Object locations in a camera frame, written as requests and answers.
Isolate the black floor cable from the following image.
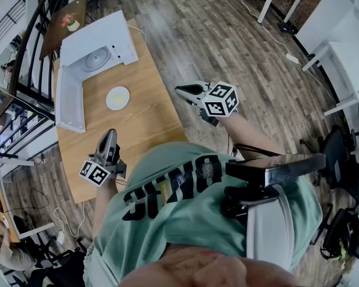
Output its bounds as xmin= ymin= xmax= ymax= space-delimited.
xmin=0 ymin=188 xmax=50 ymax=215

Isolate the white plate with food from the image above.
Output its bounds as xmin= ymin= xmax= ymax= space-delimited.
xmin=105 ymin=86 xmax=130 ymax=111

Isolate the thin white cable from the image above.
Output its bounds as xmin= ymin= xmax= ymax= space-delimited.
xmin=127 ymin=24 xmax=148 ymax=45

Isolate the glass turntable plate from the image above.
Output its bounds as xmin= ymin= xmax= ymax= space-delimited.
xmin=84 ymin=47 xmax=112 ymax=71

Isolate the person's face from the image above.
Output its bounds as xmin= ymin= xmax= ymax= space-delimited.
xmin=116 ymin=243 xmax=300 ymax=287

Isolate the white side table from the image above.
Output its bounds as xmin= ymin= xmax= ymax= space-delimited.
xmin=301 ymin=41 xmax=359 ymax=117

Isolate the black box device with cables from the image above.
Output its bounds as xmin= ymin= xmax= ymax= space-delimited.
xmin=220 ymin=152 xmax=327 ymax=219

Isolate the black metal railing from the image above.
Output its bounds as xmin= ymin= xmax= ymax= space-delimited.
xmin=0 ymin=0 xmax=66 ymax=161

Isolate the black mesh office chair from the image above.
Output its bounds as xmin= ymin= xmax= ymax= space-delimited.
xmin=29 ymin=243 xmax=87 ymax=287
xmin=13 ymin=215 xmax=59 ymax=265
xmin=312 ymin=203 xmax=359 ymax=261
xmin=299 ymin=125 xmax=359 ymax=207

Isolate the white shoulder strap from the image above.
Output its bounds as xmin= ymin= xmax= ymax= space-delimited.
xmin=245 ymin=187 xmax=296 ymax=265
xmin=83 ymin=243 xmax=117 ymax=287

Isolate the green t-shirt with black print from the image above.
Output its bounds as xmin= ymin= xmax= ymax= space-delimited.
xmin=92 ymin=141 xmax=323 ymax=287

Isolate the white floor cable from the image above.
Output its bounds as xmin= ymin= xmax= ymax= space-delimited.
xmin=202 ymin=0 xmax=338 ymax=105
xmin=53 ymin=201 xmax=86 ymax=239

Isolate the person's right forearm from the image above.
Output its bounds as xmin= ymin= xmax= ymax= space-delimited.
xmin=218 ymin=112 xmax=285 ymax=158

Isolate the dark brown low table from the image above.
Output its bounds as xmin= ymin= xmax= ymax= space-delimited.
xmin=39 ymin=0 xmax=88 ymax=61

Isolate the white pot with pink flowers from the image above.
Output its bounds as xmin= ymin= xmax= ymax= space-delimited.
xmin=59 ymin=12 xmax=81 ymax=32

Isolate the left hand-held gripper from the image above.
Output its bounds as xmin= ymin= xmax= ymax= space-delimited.
xmin=79 ymin=129 xmax=128 ymax=188

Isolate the person's left forearm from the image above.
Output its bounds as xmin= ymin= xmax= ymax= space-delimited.
xmin=92 ymin=176 xmax=120 ymax=242

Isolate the white microwave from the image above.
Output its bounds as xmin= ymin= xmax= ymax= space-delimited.
xmin=55 ymin=10 xmax=139 ymax=134

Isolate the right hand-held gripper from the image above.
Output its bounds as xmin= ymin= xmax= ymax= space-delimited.
xmin=174 ymin=81 xmax=239 ymax=127

